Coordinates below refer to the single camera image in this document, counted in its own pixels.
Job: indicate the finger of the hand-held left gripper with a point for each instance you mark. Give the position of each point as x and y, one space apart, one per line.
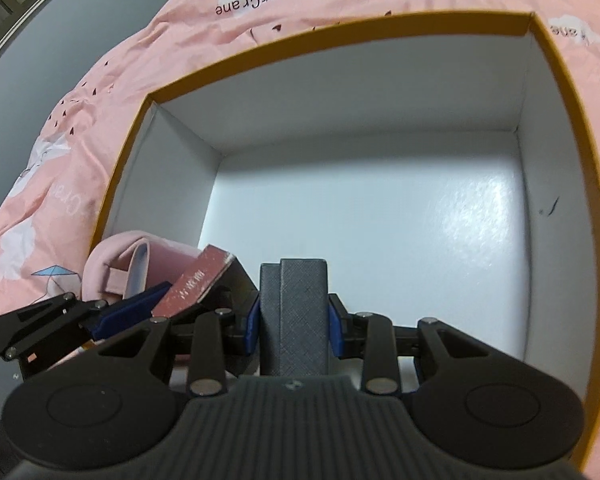
130 312
240 285

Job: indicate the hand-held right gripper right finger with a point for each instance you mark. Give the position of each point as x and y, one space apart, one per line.
335 327

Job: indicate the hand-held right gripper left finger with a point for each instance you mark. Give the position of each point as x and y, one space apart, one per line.
253 327

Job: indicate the grey textured case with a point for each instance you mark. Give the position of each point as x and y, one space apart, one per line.
295 320

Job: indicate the dark red box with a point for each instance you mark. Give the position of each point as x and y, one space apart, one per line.
195 280

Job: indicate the pink fabric pouch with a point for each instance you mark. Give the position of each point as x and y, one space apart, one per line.
165 260

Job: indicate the orange cardboard box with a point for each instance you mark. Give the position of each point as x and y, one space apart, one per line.
380 200

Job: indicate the pink printed blanket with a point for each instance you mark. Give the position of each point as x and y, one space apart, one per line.
130 60

